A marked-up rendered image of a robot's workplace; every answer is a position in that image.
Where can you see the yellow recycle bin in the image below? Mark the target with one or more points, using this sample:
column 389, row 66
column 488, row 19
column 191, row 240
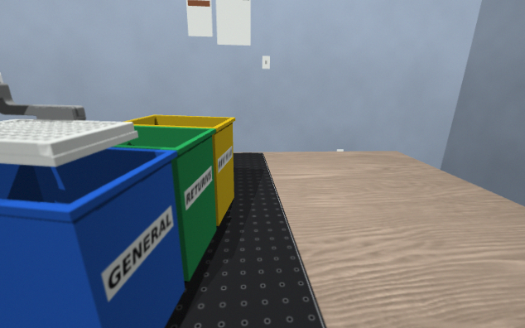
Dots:
column 223, row 151

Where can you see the green bin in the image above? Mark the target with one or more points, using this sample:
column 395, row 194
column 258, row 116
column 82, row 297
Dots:
column 193, row 178

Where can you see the blue bin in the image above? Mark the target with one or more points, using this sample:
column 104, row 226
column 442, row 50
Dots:
column 110, row 259

